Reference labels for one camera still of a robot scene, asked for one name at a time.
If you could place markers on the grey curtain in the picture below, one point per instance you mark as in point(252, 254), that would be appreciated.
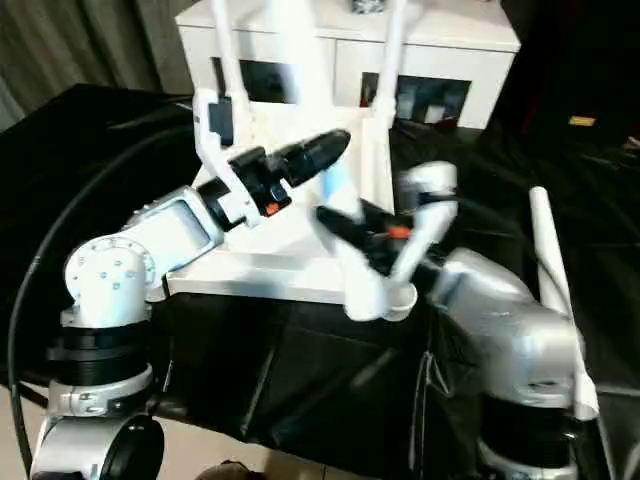
point(90, 45)

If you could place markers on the black work mat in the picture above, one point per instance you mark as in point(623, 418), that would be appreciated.
point(75, 150)

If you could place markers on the white sideboard cabinet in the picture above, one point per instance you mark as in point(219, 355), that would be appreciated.
point(450, 55)

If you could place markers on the white mug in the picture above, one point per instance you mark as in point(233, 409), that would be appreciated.
point(432, 114)

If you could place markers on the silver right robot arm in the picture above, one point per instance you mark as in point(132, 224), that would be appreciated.
point(510, 325)

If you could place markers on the white plastic table leg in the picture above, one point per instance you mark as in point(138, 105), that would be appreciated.
point(392, 60)
point(310, 75)
point(552, 260)
point(227, 50)

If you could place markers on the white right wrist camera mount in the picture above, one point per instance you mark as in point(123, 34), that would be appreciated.
point(430, 200)

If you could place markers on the yellow label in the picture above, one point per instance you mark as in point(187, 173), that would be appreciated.
point(582, 120)

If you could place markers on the white plastic table top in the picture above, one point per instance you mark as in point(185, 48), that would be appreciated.
point(250, 270)

